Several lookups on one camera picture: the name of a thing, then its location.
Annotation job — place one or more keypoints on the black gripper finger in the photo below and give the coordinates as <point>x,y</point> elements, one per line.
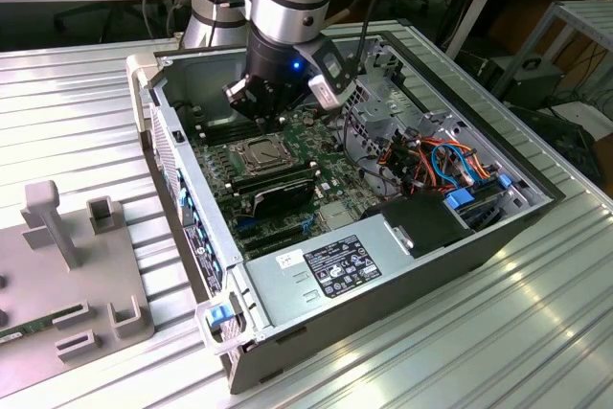
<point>242,95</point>
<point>289,102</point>

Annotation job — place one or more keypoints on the silver-topped CPU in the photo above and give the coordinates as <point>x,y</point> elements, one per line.
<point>265,152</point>

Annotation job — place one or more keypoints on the black empty RAM slot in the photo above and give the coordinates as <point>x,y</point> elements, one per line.
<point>213,133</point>
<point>211,124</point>

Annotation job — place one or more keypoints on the black installed RAM stick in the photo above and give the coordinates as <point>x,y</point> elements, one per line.
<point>268,172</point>
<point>278,180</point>

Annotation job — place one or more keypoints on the silver metal drive cage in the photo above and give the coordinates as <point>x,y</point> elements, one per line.
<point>378,107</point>

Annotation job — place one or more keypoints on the green motherboard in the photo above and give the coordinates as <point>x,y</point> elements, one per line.
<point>345,179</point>

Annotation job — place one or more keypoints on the black graphics card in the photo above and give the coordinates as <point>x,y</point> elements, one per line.
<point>287,198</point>

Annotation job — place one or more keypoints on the blue card retainer clip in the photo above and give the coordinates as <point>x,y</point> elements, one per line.
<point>182,198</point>

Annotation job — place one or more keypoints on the silver chipset heatsink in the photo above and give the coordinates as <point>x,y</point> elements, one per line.
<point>335,215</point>

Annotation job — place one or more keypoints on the blue expansion slot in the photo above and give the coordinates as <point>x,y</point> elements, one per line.
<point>245,226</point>

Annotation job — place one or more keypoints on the black expansion slot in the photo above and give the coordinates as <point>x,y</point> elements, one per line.
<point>273,233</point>
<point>278,244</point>

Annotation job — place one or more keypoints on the black office chair base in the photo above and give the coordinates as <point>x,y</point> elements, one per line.
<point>96,16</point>

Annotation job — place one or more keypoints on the black plastic drive cover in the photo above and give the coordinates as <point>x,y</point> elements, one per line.
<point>421,222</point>

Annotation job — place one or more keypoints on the silver power supply unit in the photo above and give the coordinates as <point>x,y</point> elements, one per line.
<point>287,294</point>

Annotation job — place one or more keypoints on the blue disk carrier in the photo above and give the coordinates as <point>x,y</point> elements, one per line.
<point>457,200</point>

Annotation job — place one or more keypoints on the blue case latch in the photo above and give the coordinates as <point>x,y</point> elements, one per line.
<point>218,317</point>

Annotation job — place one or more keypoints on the small blue plastic clip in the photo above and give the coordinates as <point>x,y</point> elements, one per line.
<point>503,180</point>

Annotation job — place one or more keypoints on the open grey PC case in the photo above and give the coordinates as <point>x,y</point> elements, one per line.
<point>383,313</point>

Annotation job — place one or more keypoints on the grey parts rack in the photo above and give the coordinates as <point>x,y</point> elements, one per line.
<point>48,284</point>

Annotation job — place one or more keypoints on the black bag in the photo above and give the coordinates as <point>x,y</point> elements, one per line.
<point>565,141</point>

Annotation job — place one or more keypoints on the green RAM stick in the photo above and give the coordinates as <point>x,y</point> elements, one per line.
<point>29,327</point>

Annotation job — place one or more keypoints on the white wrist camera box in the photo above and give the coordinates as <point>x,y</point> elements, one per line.
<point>330,93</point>

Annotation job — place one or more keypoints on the grey metal frame shelf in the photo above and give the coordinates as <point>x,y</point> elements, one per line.
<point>594,16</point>

